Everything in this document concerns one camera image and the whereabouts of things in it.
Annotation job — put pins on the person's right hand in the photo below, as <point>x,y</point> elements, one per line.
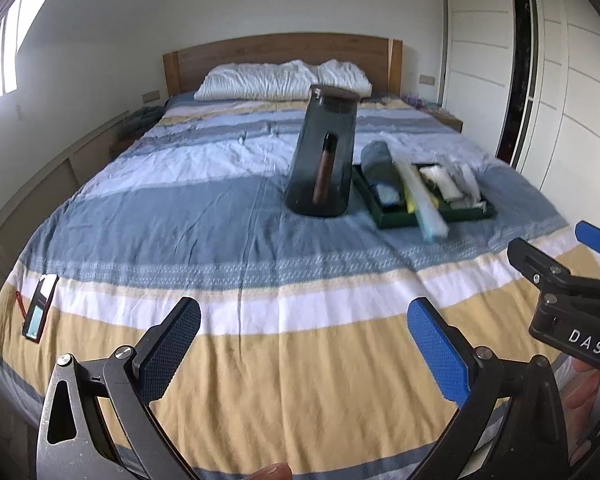
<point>580,400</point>

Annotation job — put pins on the striped bedspread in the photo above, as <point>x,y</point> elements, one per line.
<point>230,240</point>

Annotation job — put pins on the white wardrobe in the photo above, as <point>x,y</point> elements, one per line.
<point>555,85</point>

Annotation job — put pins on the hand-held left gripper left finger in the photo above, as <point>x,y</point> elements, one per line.
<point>170,350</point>

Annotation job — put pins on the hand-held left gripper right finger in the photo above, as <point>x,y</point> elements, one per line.
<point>437,355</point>

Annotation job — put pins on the black phone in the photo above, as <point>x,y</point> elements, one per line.
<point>40,305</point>

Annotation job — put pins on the green tray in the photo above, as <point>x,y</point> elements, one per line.
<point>460,212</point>

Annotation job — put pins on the window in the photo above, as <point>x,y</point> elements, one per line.
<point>10,50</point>

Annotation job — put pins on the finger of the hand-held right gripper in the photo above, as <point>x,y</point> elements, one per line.
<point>597,240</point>
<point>535,262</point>

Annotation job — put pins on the person's left hand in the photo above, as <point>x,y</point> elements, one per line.
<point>270,472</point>

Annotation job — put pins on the wall switch plate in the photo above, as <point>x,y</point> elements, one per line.
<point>150,96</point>
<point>427,80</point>

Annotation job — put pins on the dark grey blanket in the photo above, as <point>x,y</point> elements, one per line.
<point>144,119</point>

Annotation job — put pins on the towels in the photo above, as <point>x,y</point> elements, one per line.
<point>422,205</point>

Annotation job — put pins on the dark grey towel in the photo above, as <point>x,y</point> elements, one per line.
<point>380,165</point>

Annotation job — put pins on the small purple bedside clutter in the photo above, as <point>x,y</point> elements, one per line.
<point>422,102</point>

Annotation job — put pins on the tissue pack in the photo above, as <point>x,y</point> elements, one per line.
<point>387,195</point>

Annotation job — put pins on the wooden headboard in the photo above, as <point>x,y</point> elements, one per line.
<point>280,50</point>

